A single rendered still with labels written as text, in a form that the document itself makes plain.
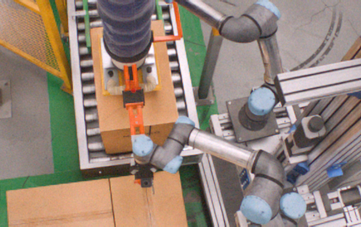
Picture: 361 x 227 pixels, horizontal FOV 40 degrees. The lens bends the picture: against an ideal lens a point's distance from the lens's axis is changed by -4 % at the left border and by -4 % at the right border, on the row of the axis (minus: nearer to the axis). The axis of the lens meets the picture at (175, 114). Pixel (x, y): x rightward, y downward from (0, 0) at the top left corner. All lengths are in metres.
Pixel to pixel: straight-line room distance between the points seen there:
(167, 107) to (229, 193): 0.89
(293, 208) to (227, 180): 1.13
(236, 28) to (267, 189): 0.66
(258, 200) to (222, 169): 1.52
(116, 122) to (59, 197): 0.61
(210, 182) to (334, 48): 1.54
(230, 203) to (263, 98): 1.09
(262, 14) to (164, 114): 0.79
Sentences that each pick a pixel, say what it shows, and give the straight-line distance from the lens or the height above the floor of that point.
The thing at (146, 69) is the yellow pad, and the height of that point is 1.10.
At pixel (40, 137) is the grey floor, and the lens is 3.62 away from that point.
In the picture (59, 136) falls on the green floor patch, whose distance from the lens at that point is 3.59.
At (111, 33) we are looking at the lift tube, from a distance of 2.16.
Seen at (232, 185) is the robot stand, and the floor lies 0.21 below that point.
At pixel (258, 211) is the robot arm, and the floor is 1.64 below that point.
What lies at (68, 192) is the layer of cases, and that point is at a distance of 2.91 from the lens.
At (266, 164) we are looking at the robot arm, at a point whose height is 1.63.
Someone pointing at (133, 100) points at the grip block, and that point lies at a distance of 2.33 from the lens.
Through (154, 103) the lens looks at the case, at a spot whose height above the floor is 0.95.
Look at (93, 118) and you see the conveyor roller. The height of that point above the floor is 0.55.
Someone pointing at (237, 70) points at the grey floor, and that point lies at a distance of 3.78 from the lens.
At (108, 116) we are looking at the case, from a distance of 2.58.
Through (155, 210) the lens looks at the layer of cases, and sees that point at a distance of 2.86.
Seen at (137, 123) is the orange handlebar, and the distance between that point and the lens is 2.29.
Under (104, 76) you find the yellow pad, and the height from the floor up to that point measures 1.09.
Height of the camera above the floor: 3.36
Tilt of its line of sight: 69 degrees down
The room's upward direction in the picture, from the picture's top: 8 degrees clockwise
